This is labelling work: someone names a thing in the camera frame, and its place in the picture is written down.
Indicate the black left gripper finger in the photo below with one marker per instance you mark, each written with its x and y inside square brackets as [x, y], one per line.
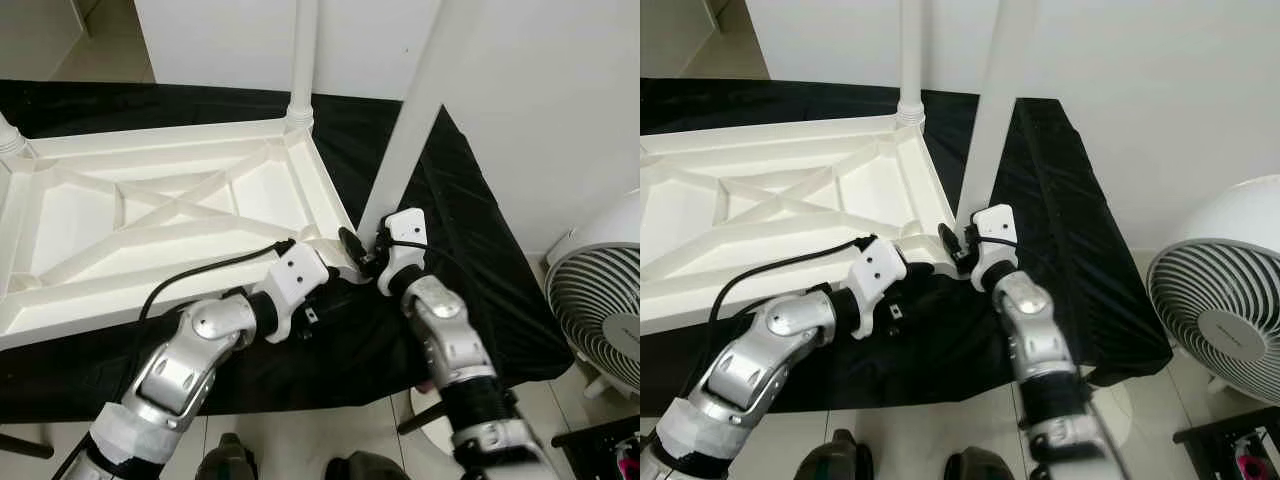
[919, 268]

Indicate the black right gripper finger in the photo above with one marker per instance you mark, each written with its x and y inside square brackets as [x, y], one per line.
[951, 244]
[353, 248]

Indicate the white plastic table leg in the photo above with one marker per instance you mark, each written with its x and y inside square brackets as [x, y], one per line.
[911, 50]
[302, 50]
[420, 100]
[10, 140]
[1000, 100]

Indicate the white plastic table top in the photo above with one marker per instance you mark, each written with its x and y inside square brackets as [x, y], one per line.
[700, 220]
[80, 220]

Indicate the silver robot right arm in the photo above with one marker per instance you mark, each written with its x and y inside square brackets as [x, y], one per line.
[450, 340]
[1035, 340]

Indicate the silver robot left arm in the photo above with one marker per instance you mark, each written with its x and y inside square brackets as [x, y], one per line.
[190, 370]
[760, 360]

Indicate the black tablecloth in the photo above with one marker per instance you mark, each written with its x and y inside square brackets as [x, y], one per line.
[950, 350]
[350, 360]

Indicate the black slanted table leg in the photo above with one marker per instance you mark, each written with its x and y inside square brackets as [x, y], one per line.
[420, 420]
[25, 445]

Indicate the dark robot left foot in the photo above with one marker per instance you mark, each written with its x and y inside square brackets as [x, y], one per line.
[835, 460]
[228, 460]

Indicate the dark robot foot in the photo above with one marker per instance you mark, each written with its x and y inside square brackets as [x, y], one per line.
[368, 468]
[835, 460]
[228, 460]
[980, 467]

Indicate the dark robot right foot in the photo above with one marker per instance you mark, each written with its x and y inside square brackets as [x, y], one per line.
[980, 467]
[368, 468]

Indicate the white round floor fan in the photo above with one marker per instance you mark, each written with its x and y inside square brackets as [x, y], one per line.
[605, 300]
[1220, 300]

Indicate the black floor stand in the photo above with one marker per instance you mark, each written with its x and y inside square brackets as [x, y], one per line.
[1220, 445]
[595, 445]

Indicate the pink round reel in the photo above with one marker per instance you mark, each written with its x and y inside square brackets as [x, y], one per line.
[1250, 465]
[631, 465]

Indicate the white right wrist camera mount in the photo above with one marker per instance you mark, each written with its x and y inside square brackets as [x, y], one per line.
[997, 225]
[408, 230]

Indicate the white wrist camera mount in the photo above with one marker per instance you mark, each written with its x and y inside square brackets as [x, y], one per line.
[295, 275]
[408, 230]
[997, 225]
[880, 270]

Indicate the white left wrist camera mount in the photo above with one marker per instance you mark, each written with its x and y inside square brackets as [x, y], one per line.
[295, 275]
[880, 270]

